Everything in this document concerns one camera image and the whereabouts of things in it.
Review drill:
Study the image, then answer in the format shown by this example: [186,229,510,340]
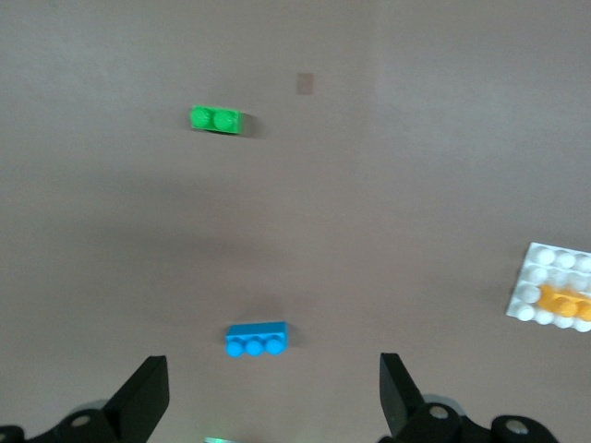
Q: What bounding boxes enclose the white studded base plate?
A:
[503,241,591,334]

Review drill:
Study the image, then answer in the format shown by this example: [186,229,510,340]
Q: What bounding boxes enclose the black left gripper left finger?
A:
[45,354,170,443]

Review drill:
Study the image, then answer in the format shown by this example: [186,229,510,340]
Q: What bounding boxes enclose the yellow two-stud toy block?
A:
[537,284,591,319]

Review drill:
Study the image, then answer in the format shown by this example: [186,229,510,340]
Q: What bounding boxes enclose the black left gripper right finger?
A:
[378,353,490,443]

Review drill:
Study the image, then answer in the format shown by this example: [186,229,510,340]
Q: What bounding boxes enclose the green two-stud toy block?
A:
[188,104,246,136]

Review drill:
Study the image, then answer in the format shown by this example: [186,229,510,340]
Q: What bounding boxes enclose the blue three-stud toy block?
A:
[223,320,290,359]

